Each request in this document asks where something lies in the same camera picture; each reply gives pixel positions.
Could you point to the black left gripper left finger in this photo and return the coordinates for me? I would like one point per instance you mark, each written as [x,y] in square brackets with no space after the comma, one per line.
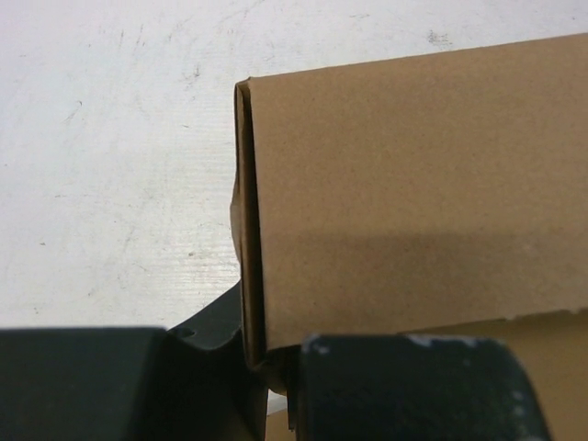
[133,383]

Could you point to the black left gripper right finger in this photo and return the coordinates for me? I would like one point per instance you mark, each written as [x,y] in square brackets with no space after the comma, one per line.
[414,387]

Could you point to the brown cardboard box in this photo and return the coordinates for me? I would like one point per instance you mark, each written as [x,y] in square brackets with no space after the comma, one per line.
[440,192]

